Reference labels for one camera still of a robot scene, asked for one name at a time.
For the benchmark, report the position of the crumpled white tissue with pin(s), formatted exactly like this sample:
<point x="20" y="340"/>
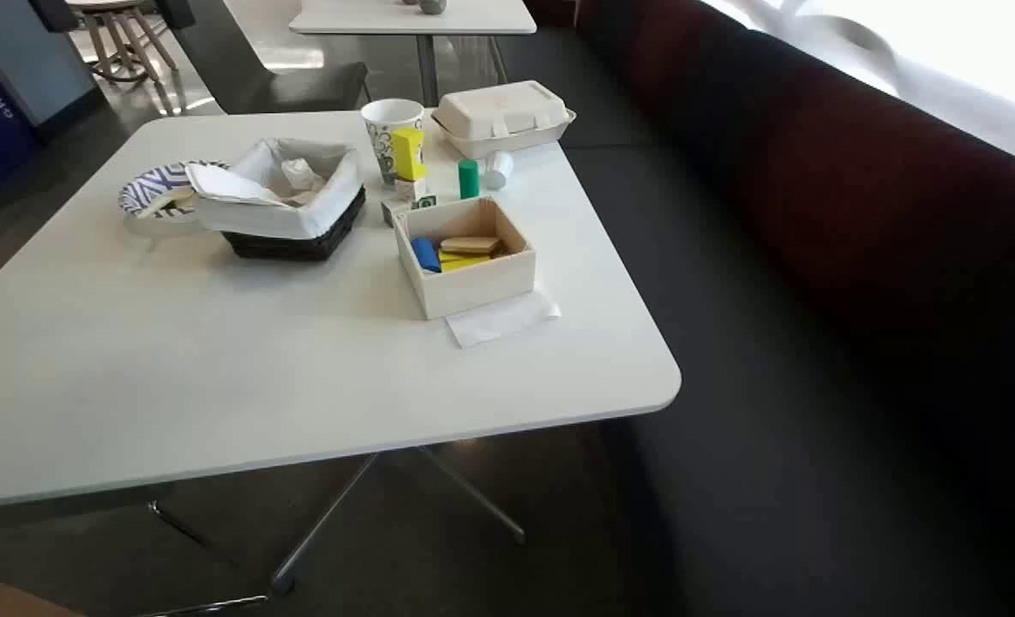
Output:
<point x="295" y="173"/>

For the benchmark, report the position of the white paper napkin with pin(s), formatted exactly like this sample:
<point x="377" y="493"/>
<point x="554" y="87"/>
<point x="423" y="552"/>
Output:
<point x="495" y="325"/>

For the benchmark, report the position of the dark upholstered bench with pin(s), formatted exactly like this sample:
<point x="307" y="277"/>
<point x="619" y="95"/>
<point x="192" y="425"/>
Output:
<point x="851" y="345"/>

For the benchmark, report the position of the white paper basket liner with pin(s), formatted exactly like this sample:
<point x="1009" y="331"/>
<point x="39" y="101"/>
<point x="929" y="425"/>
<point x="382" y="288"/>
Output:
<point x="243" y="189"/>

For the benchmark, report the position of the blue cabinet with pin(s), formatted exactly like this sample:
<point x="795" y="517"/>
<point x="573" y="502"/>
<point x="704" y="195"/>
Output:
<point x="3" y="79"/>

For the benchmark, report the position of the green cylinder block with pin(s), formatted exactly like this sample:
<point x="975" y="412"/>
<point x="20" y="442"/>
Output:
<point x="470" y="180"/>

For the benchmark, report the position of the white cube with green print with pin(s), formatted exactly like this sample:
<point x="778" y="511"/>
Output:
<point x="427" y="199"/>

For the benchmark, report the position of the white wooden box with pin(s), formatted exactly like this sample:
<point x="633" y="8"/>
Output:
<point x="475" y="285"/>

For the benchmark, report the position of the long yellow block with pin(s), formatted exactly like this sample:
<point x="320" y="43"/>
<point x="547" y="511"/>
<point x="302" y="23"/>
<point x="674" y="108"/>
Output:
<point x="460" y="262"/>

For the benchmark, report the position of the white foam clamshell container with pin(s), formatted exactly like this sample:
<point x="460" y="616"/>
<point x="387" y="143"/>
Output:
<point x="501" y="115"/>

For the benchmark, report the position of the metal table legs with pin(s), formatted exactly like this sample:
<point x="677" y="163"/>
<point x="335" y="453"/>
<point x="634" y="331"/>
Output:
<point x="324" y="517"/>

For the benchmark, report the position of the black chair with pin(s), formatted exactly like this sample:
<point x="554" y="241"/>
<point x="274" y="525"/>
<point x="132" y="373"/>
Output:
<point x="289" y="83"/>

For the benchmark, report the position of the white cube with red print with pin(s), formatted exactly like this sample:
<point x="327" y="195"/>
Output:
<point x="406" y="189"/>

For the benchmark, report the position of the bright window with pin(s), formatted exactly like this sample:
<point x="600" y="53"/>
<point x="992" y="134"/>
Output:
<point x="965" y="56"/>

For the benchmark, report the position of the tall yellow block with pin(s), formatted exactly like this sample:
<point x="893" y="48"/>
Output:
<point x="406" y="152"/>

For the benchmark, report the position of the blue cylinder block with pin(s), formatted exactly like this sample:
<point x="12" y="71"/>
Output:
<point x="427" y="255"/>

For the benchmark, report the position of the natural wood block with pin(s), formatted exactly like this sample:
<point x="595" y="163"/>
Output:
<point x="466" y="246"/>

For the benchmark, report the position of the blue patterned paper plate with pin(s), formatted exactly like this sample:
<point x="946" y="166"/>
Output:
<point x="150" y="189"/>

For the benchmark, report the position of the white cube with number one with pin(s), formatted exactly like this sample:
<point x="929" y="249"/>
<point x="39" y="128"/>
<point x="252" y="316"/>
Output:
<point x="387" y="215"/>

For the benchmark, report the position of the white background table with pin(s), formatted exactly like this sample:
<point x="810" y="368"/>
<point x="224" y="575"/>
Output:
<point x="417" y="14"/>

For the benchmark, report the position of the small white round object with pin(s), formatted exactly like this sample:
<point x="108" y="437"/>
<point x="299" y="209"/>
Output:
<point x="497" y="171"/>

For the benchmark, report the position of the black basket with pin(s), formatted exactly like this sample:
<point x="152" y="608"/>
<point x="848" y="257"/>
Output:
<point x="295" y="246"/>

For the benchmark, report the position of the metal stool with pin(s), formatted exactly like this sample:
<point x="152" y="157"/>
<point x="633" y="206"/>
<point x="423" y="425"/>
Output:
<point x="132" y="53"/>

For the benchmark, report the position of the patterned paper cup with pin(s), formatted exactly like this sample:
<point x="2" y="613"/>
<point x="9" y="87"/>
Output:
<point x="377" y="125"/>

